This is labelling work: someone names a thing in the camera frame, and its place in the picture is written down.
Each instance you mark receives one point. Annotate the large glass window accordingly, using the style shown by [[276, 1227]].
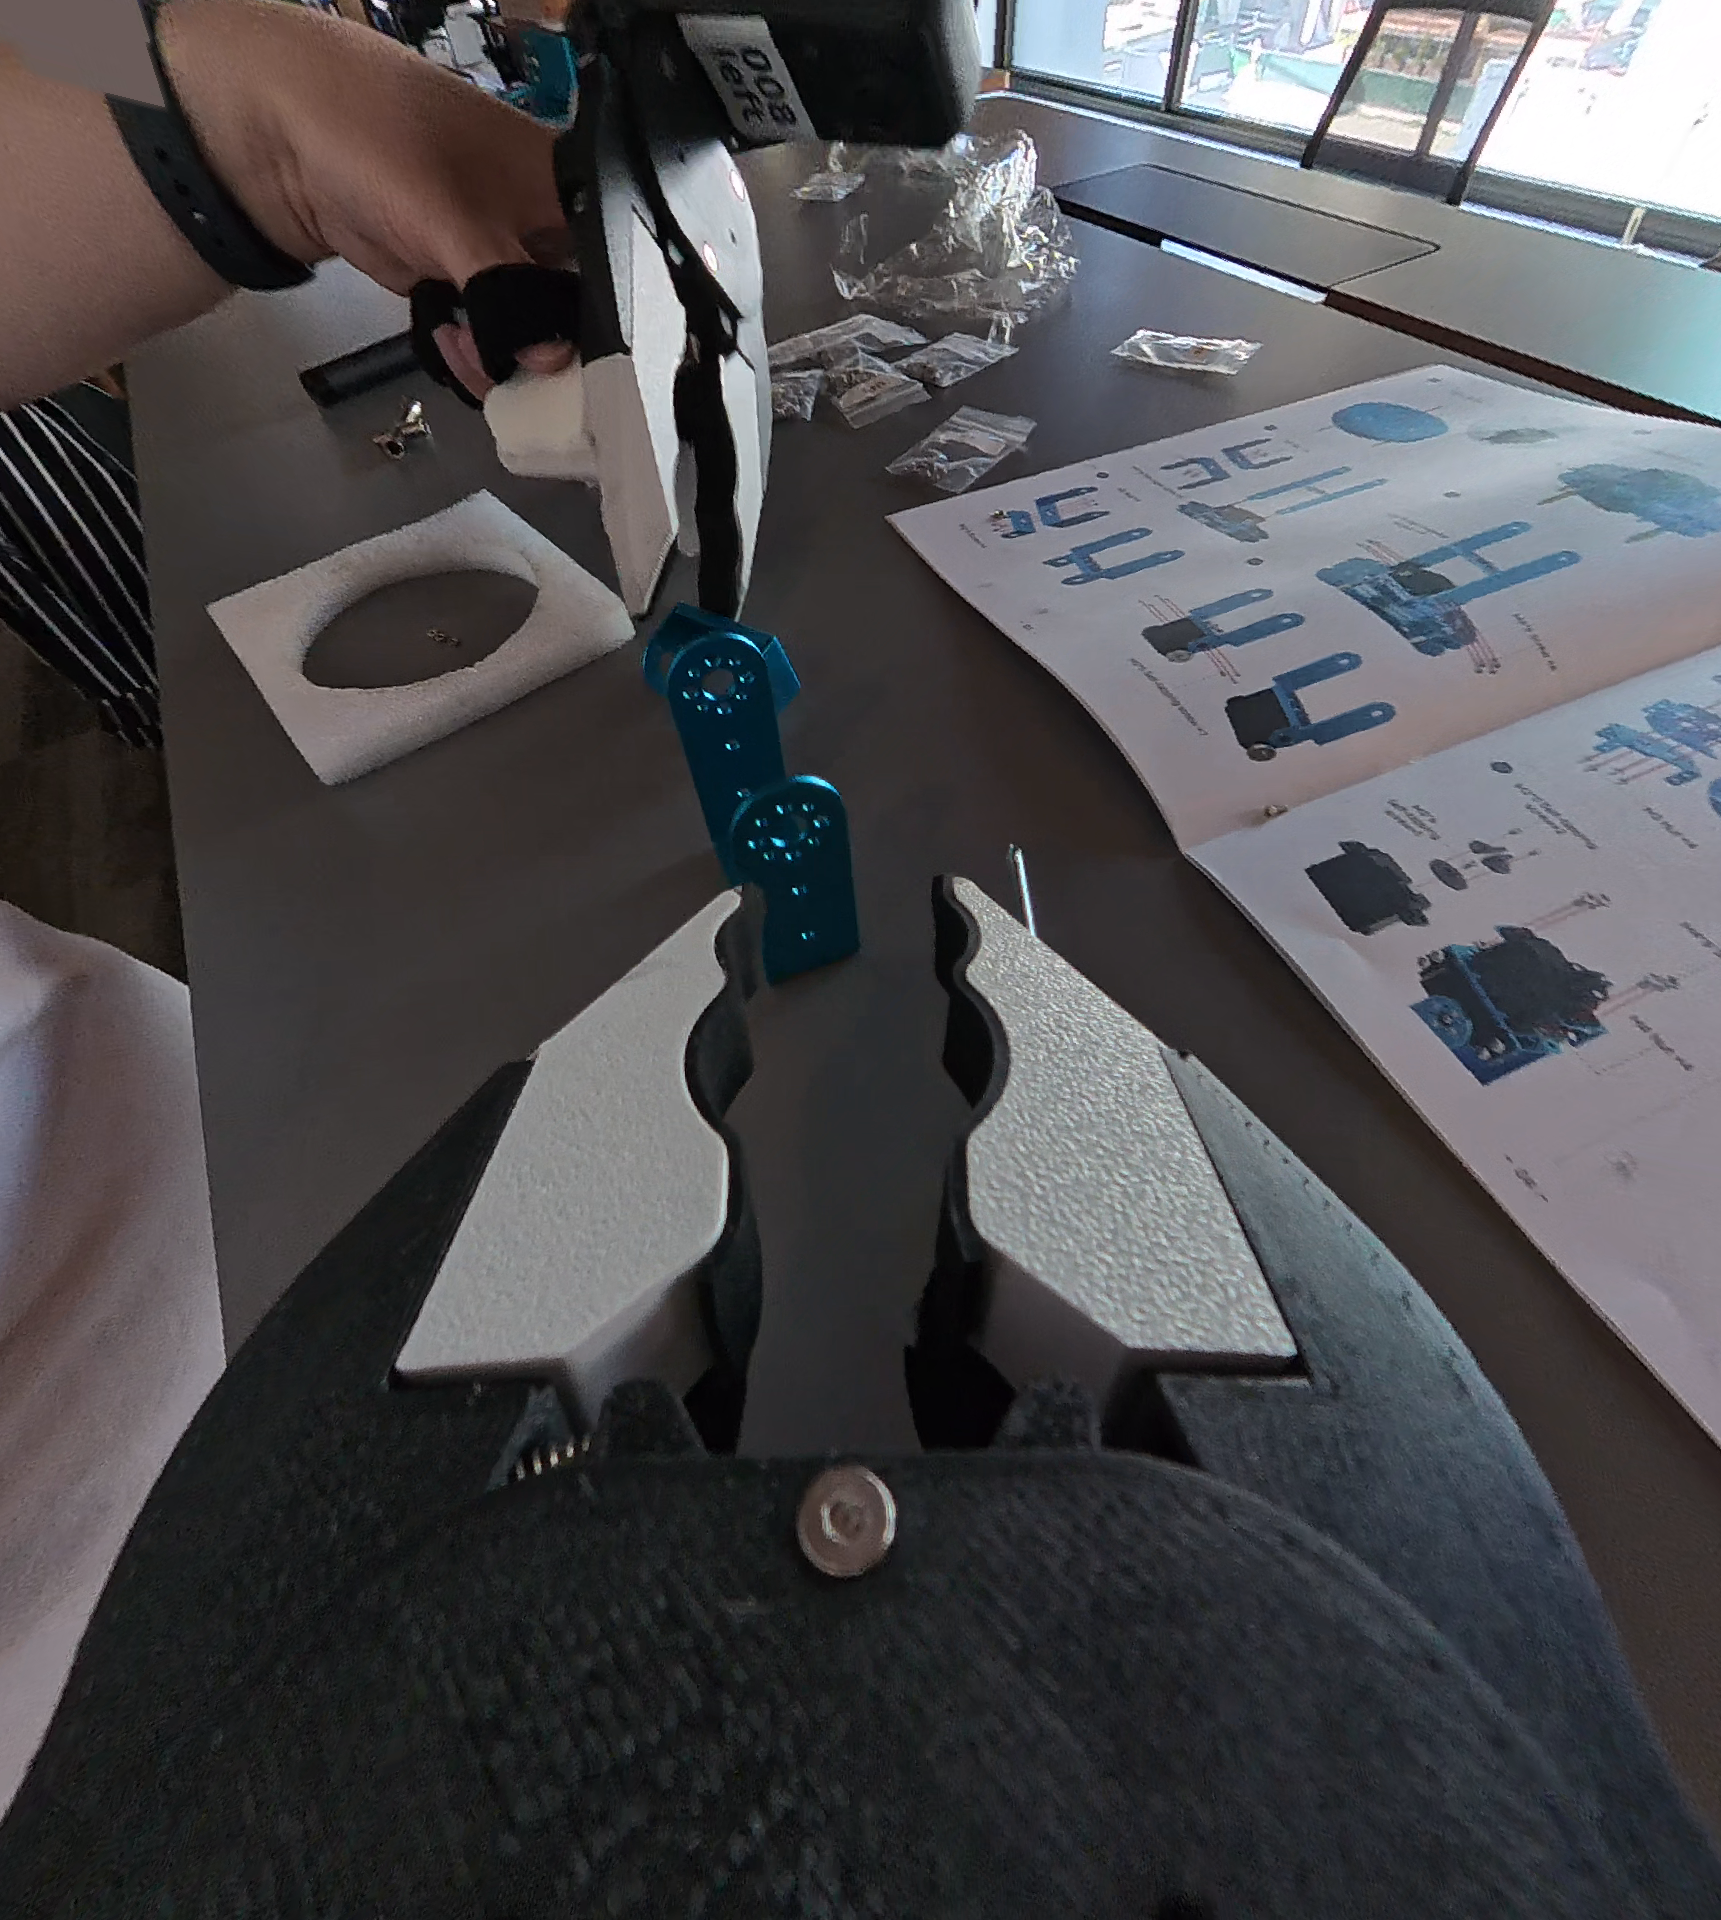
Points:
[[1626, 91]]

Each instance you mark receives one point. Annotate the long blue U bracket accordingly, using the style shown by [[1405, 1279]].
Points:
[[785, 900]]

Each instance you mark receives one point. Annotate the white shirt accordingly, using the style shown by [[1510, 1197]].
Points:
[[20, 1200]]

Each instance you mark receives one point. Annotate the white square foam frame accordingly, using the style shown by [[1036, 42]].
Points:
[[260, 645]]

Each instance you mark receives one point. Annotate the open instruction manual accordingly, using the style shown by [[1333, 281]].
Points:
[[1400, 930]]

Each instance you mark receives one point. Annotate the metal cross wrench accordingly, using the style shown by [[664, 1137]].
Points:
[[403, 424]]

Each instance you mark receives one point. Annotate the dark grey desk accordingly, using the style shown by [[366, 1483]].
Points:
[[500, 930]]

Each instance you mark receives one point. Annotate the small blue servo bracket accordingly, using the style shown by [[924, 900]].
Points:
[[664, 643]]

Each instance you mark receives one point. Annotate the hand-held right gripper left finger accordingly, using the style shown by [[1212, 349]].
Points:
[[574, 1200]]

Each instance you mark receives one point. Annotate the black cylinder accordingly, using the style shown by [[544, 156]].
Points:
[[358, 373]]

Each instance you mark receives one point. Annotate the group of clear hardware bags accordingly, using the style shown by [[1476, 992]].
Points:
[[862, 382]]

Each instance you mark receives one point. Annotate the crumpled clear plastic wrap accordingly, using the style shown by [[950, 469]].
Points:
[[952, 241]]

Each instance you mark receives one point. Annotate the black wristband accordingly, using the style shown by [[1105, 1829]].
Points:
[[200, 225]]

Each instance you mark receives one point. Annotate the striped dark cloth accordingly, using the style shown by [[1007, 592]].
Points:
[[20, 571]]

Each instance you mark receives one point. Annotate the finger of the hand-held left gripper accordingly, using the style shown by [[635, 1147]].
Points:
[[748, 375], [643, 451]]

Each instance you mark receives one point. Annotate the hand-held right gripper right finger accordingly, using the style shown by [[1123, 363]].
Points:
[[1132, 1200]]

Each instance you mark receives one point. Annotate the blue toy robot arm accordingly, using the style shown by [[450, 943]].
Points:
[[544, 75]]

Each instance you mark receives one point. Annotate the person's left hand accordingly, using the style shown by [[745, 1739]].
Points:
[[380, 134]]

